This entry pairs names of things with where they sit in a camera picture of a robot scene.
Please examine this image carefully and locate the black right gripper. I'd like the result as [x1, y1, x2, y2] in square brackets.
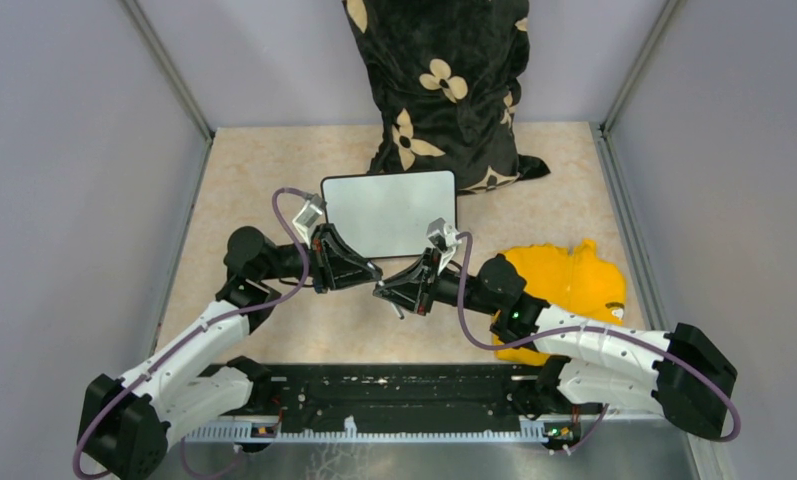
[374, 247, 501, 316]

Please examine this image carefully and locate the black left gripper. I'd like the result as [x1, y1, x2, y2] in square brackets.
[260, 222, 383, 293]

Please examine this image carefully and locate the white marker pen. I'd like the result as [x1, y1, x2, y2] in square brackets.
[389, 302, 406, 320]

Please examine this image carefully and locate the small black-framed whiteboard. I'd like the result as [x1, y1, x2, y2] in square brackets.
[320, 170, 457, 259]

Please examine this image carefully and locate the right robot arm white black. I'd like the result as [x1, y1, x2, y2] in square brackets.
[373, 248, 742, 442]

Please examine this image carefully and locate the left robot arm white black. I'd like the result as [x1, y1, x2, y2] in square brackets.
[72, 223, 383, 479]

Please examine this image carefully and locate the yellow cloth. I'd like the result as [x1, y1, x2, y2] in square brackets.
[491, 239, 629, 367]

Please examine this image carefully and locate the black floral plush blanket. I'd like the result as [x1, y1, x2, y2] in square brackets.
[342, 1, 551, 195]

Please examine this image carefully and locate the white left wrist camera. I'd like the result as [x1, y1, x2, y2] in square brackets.
[293, 194, 325, 241]

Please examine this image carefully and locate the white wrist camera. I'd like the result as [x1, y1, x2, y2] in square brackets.
[427, 217, 461, 274]
[293, 194, 325, 241]

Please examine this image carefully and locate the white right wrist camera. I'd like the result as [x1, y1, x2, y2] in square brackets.
[427, 217, 461, 274]

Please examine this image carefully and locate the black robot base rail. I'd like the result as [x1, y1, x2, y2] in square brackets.
[172, 360, 601, 452]

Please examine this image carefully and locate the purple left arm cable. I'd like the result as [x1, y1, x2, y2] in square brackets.
[71, 188, 312, 480]

